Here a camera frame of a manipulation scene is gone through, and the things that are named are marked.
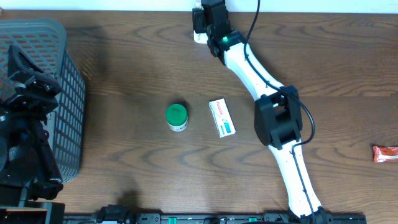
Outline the green lid jar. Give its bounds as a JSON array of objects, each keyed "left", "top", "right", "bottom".
[{"left": 165, "top": 104, "right": 188, "bottom": 132}]

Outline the white medicine box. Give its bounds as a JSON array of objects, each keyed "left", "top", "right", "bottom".
[{"left": 209, "top": 98, "right": 236, "bottom": 138}]

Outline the orange snack bar wrapper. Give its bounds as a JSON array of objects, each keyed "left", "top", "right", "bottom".
[{"left": 373, "top": 146, "right": 398, "bottom": 163}]

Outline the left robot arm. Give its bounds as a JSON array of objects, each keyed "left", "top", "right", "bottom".
[{"left": 1, "top": 45, "right": 65, "bottom": 223}]

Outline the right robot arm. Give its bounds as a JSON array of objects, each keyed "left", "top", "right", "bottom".
[{"left": 192, "top": 0, "right": 329, "bottom": 223}]

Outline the white barcode scanner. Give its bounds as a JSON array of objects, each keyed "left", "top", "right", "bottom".
[{"left": 193, "top": 0, "right": 208, "bottom": 44}]

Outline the dark grey plastic basket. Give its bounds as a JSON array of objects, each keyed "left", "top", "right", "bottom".
[{"left": 1, "top": 19, "right": 86, "bottom": 182}]

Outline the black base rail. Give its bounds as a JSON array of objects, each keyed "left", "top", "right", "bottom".
[{"left": 62, "top": 205, "right": 367, "bottom": 224}]

